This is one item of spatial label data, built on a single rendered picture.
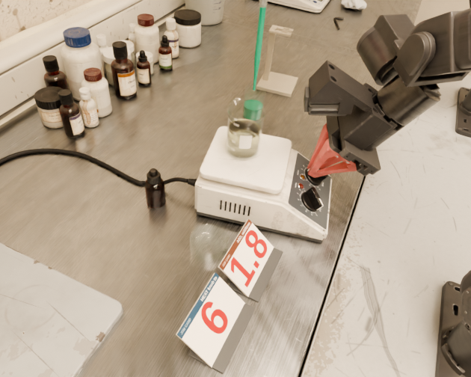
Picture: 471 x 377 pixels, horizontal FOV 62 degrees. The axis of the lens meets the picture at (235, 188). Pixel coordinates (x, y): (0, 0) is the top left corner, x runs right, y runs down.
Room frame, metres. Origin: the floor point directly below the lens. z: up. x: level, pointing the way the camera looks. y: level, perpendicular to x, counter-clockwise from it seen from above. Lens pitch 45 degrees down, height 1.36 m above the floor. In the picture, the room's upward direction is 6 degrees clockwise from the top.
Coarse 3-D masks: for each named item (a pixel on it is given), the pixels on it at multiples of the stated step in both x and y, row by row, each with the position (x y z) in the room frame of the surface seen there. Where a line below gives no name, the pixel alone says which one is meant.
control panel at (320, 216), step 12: (300, 156) 0.49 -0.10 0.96; (300, 168) 0.46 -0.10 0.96; (300, 180) 0.44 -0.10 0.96; (324, 180) 0.47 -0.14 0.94; (300, 192) 0.41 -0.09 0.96; (324, 192) 0.44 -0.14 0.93; (300, 204) 0.39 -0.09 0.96; (324, 204) 0.42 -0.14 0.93; (312, 216) 0.38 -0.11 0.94; (324, 216) 0.39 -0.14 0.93; (324, 228) 0.37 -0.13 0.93
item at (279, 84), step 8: (272, 32) 0.81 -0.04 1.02; (280, 32) 0.80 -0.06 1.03; (288, 32) 0.81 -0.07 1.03; (272, 40) 0.82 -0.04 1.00; (272, 48) 0.81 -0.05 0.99; (264, 72) 0.82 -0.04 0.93; (272, 72) 0.86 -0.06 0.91; (264, 80) 0.81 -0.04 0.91; (272, 80) 0.82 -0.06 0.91; (280, 80) 0.82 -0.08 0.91; (288, 80) 0.83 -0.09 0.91; (296, 80) 0.83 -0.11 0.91; (272, 88) 0.78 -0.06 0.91; (280, 88) 0.79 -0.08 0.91; (288, 88) 0.79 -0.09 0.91
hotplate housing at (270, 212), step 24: (288, 168) 0.45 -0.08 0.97; (216, 192) 0.39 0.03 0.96; (240, 192) 0.39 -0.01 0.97; (264, 192) 0.39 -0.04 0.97; (288, 192) 0.40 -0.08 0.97; (216, 216) 0.39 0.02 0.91; (240, 216) 0.38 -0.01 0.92; (264, 216) 0.38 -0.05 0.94; (288, 216) 0.37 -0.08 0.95; (312, 240) 0.37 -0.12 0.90
